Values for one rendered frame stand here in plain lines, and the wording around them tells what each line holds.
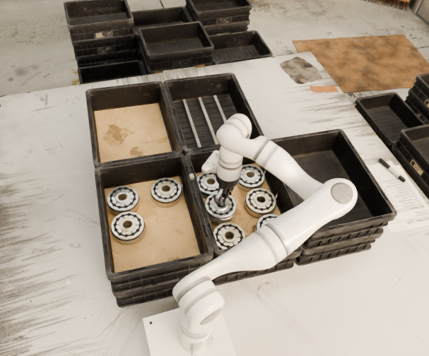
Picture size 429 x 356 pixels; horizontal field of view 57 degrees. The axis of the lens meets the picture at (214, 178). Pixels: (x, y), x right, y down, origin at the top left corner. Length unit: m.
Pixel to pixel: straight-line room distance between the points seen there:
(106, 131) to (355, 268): 1.04
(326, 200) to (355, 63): 2.75
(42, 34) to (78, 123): 2.07
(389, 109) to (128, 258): 2.09
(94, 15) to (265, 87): 1.42
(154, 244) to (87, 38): 1.76
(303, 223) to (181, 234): 0.46
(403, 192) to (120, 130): 1.15
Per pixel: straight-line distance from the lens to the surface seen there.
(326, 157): 1.58
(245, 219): 1.33
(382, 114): 2.81
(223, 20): 2.89
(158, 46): 2.65
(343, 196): 1.01
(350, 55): 3.76
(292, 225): 0.96
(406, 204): 1.74
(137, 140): 1.55
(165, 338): 1.22
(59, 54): 3.56
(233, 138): 1.03
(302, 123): 1.88
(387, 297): 1.49
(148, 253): 1.25
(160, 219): 1.32
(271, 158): 1.03
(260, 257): 0.93
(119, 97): 1.65
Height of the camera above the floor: 1.93
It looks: 51 degrees down
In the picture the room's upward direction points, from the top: 6 degrees clockwise
